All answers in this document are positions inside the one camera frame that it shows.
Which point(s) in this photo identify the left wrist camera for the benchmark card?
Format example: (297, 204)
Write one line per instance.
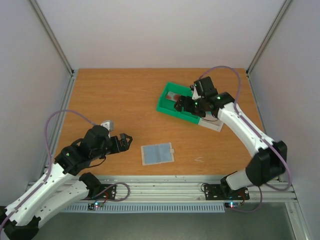
(108, 124)

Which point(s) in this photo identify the right small circuit board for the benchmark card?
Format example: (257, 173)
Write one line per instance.
(233, 205)

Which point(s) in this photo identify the white translucent bin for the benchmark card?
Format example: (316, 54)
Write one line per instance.
(212, 124)

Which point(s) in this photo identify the right aluminium frame post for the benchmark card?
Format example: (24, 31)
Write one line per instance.
(285, 6)

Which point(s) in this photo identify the card with red circles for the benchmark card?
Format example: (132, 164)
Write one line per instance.
(171, 96)

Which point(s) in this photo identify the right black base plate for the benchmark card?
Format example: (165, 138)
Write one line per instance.
(216, 192)

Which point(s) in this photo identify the slotted grey cable duct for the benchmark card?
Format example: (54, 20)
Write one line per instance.
(139, 208)

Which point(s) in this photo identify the left aluminium frame post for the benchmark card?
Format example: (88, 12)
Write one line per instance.
(47, 28)

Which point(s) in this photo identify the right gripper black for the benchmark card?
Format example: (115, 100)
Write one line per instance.
(186, 104)

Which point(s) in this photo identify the left small circuit board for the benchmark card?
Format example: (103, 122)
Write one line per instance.
(94, 206)

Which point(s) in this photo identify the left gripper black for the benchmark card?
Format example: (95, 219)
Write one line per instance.
(117, 148)

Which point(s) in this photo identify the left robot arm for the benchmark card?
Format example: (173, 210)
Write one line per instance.
(22, 219)

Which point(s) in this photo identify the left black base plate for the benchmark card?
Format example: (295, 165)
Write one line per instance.
(102, 192)

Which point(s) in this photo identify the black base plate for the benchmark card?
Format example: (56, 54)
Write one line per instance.
(216, 192)
(102, 192)

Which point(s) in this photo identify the small circuit board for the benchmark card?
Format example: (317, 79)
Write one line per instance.
(233, 205)
(94, 206)

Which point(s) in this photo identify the aluminium frame post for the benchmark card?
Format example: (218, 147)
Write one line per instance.
(47, 28)
(285, 6)

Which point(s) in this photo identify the beige leather card holder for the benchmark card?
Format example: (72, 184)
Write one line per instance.
(157, 154)

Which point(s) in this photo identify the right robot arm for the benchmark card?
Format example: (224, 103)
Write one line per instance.
(268, 157)

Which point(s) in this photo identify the aluminium front rail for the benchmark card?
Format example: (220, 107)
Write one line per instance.
(180, 189)

